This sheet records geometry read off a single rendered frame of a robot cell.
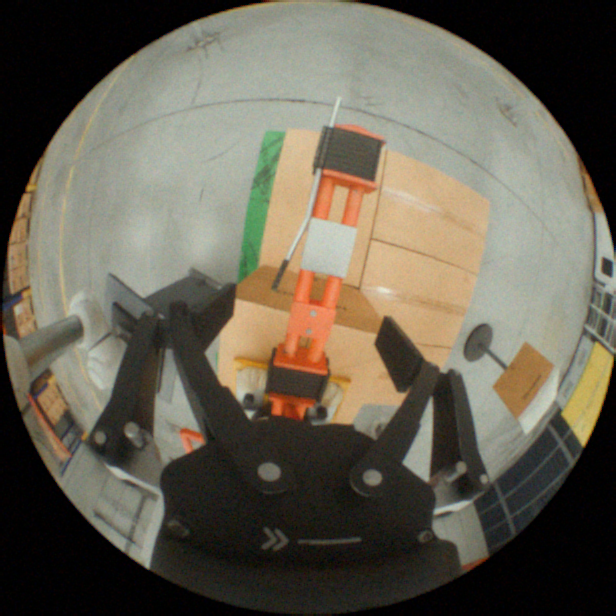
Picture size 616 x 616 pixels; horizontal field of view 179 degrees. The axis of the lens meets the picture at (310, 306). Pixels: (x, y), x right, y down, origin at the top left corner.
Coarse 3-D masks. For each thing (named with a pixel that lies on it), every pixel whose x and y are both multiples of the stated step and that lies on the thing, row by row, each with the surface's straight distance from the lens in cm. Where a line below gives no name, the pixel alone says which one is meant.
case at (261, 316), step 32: (256, 288) 56; (288, 288) 62; (320, 288) 72; (256, 320) 48; (288, 320) 47; (352, 320) 53; (224, 352) 55; (256, 352) 52; (352, 352) 51; (224, 384) 62; (352, 384) 57; (352, 416) 66
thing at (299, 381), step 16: (272, 352) 37; (304, 352) 37; (272, 368) 35; (288, 368) 35; (304, 368) 34; (320, 368) 34; (272, 384) 38; (288, 384) 37; (304, 384) 37; (320, 384) 37; (272, 400) 39; (288, 400) 38; (304, 400) 39; (320, 400) 38
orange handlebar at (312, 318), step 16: (320, 192) 30; (352, 192) 30; (320, 208) 29; (352, 208) 30; (352, 224) 30; (304, 272) 30; (304, 288) 30; (336, 288) 30; (304, 304) 30; (320, 304) 33; (304, 320) 31; (320, 320) 31; (288, 336) 33; (304, 336) 32; (320, 336) 32; (288, 352) 34; (320, 352) 34; (192, 432) 63; (192, 448) 72
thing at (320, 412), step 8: (344, 384) 54; (344, 392) 56; (312, 408) 59; (320, 408) 58; (328, 408) 59; (336, 408) 60; (312, 416) 61; (320, 416) 57; (328, 416) 61; (336, 416) 63
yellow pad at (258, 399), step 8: (240, 360) 53; (248, 360) 53; (232, 368) 55; (240, 368) 54; (264, 368) 52; (232, 376) 56; (232, 384) 58; (232, 392) 60; (240, 392) 58; (256, 392) 57; (240, 400) 60; (248, 400) 56; (256, 400) 59; (264, 400) 59; (256, 408) 61
